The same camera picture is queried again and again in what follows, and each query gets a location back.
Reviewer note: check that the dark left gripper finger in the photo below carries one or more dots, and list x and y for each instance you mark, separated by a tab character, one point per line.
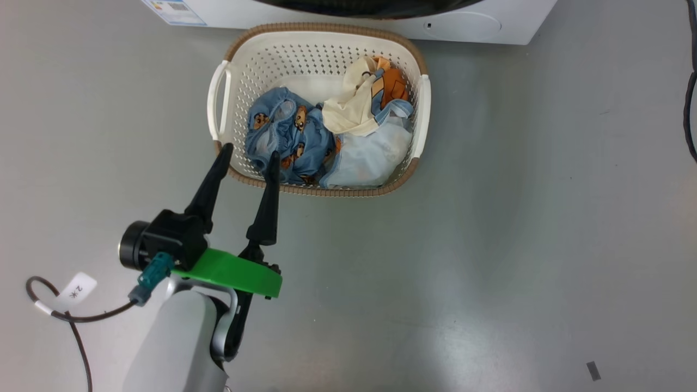
268	212
209	188

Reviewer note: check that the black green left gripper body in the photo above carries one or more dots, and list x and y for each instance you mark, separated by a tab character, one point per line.
174	239

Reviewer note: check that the blue energy label sticker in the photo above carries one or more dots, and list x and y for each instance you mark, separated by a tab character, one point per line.
177	11

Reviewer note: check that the round white filter cover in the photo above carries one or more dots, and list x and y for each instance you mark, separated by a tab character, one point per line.
463	26

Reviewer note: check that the cream orange cartoon garment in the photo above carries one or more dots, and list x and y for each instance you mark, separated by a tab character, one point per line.
348	109

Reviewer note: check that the blue bear print garment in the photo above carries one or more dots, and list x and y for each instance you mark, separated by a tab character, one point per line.
283	136

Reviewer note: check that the white washing machine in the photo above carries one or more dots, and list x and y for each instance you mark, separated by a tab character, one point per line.
523	22

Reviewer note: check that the pale blue garment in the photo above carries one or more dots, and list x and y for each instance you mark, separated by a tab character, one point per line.
370	155

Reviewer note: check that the dark grey floor tape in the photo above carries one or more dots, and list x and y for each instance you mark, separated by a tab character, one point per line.
593	371

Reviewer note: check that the cream perforated laundry basket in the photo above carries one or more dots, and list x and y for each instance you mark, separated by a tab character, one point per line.
283	60

